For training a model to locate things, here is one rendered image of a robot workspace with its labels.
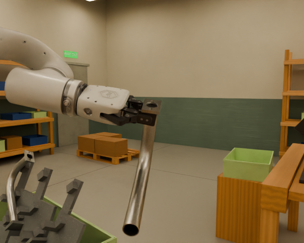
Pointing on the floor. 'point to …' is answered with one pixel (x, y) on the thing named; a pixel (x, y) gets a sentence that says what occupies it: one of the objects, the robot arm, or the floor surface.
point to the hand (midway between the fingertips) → (147, 114)
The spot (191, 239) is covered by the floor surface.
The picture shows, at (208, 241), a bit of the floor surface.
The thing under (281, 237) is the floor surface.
